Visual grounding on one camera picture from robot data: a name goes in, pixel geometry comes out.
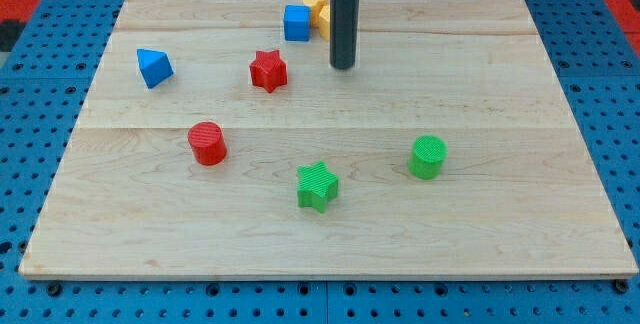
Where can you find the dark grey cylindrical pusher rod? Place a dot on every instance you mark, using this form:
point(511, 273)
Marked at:
point(343, 39)

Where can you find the blue triangle block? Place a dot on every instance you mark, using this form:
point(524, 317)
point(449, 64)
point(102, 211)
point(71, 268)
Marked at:
point(154, 66)

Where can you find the blue cube block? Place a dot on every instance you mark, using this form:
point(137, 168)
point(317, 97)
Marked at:
point(296, 21)

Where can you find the yellow block front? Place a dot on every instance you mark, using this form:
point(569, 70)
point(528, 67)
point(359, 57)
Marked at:
point(324, 22)

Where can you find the red star block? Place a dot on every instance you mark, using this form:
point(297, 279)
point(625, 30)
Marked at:
point(268, 70)

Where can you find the green cylinder block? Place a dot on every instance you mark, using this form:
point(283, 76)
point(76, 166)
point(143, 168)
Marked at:
point(427, 157)

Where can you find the green star block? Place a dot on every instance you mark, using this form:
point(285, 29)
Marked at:
point(317, 186)

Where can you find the red cylinder block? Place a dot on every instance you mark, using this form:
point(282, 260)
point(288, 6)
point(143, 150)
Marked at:
point(207, 143)

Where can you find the light wooden board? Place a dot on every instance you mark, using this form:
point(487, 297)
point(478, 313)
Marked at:
point(517, 197)

